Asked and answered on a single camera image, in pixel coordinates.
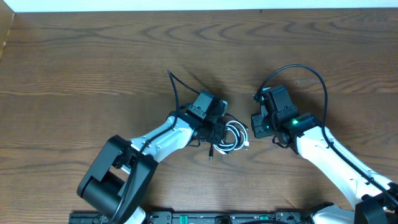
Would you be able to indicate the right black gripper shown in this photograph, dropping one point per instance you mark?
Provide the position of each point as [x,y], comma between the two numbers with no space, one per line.
[258,126]

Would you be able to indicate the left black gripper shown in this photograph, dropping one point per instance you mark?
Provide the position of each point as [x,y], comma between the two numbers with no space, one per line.
[216,134]

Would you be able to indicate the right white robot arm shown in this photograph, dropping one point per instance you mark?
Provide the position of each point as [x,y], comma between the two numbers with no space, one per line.
[372,196]

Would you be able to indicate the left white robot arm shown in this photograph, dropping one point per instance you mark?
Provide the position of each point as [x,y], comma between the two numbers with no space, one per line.
[118,178]

